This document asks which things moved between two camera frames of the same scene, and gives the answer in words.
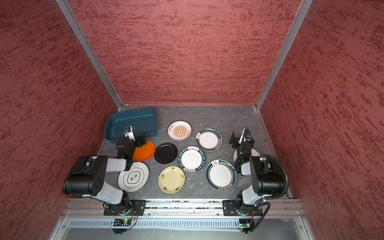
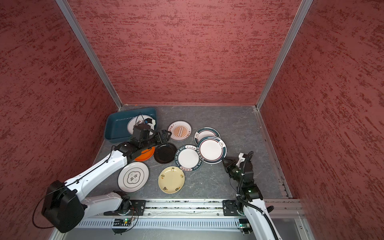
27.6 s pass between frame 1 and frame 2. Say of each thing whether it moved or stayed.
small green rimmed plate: stayed
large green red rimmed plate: moved
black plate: stayed
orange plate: stayed
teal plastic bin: stayed
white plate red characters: moved
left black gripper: moved
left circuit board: stayed
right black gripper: moved
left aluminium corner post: stayed
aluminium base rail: stayed
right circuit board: stayed
